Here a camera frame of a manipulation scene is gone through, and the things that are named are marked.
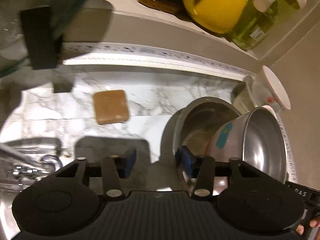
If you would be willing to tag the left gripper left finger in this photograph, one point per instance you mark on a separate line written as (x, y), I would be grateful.
(130, 160)

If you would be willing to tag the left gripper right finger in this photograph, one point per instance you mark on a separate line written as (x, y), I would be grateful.
(189, 162)

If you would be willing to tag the large steel mixing bowl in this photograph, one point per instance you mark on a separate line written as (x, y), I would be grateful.
(193, 126)

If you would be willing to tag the pink steel handled pot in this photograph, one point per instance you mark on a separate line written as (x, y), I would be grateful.
(255, 138)

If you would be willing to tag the steel kitchen sink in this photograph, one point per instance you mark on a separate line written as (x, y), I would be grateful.
(10, 188)

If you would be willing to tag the person's hand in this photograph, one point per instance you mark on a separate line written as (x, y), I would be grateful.
(314, 223)

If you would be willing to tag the brown soap bar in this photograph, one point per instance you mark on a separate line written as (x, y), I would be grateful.
(110, 107)

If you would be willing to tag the chrome gooseneck faucet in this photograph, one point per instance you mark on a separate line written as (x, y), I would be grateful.
(33, 157)

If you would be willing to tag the small floral bowl on tub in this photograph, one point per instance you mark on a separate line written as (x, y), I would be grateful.
(266, 89)

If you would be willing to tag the black lid stand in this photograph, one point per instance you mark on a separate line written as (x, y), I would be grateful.
(44, 50)

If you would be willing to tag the yellow ceramic mug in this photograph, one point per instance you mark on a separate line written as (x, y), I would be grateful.
(218, 16)

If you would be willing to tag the glass pot lid green rim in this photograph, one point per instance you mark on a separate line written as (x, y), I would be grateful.
(13, 49)

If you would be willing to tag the green glass ice pitcher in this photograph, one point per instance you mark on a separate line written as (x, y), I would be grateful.
(259, 17)

